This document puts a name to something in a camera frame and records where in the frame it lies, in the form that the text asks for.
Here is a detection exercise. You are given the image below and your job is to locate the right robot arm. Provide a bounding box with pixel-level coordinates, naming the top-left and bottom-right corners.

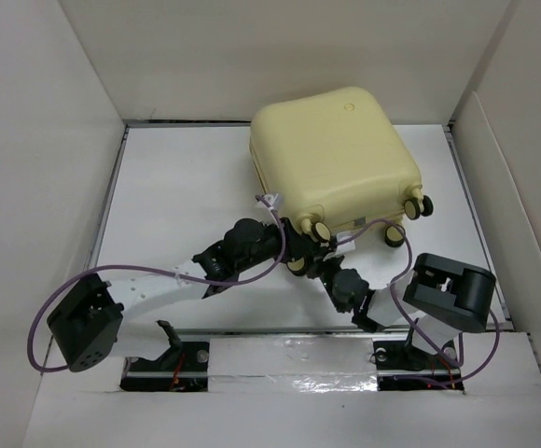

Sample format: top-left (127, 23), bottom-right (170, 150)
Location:
top-left (306, 253), bottom-right (496, 367)

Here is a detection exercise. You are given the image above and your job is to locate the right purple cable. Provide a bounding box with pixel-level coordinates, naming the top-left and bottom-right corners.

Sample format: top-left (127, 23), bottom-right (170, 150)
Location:
top-left (335, 217), bottom-right (503, 388)

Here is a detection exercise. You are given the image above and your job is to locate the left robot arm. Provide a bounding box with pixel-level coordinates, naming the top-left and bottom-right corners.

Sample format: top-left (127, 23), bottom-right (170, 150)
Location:
top-left (47, 218), bottom-right (331, 372)

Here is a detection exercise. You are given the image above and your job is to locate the purple cable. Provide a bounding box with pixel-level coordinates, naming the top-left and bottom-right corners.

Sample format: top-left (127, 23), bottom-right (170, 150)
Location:
top-left (335, 217), bottom-right (503, 388)
top-left (27, 193), bottom-right (286, 373)

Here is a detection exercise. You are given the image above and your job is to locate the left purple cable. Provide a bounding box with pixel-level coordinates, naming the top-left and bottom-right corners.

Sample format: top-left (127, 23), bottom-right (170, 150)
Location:
top-left (27, 193), bottom-right (286, 373)

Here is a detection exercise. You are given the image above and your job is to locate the yellow hard-shell suitcase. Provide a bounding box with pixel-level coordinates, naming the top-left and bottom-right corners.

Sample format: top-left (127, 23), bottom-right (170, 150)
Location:
top-left (249, 87), bottom-right (434, 247)

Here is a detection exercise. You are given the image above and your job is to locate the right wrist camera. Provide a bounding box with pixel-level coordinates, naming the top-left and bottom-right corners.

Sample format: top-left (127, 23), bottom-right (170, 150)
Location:
top-left (334, 231), bottom-right (355, 256)

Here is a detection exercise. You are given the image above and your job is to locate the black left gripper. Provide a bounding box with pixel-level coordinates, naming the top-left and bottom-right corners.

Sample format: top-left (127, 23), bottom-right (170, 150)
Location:
top-left (235, 215), bottom-right (312, 273)

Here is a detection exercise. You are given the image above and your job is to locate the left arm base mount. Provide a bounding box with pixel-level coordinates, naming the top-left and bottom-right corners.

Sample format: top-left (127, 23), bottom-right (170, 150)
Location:
top-left (119, 320), bottom-right (210, 393)

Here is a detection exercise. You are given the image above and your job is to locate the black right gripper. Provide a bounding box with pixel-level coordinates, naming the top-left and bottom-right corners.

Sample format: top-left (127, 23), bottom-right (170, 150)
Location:
top-left (303, 246), bottom-right (346, 315)

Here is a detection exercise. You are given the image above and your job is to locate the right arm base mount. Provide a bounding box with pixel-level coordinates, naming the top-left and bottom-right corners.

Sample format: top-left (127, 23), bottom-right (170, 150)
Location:
top-left (369, 340), bottom-right (465, 392)

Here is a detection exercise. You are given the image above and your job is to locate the metal rail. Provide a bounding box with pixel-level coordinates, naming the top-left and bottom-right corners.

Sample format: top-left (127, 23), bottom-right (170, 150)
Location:
top-left (177, 327), bottom-right (409, 337)

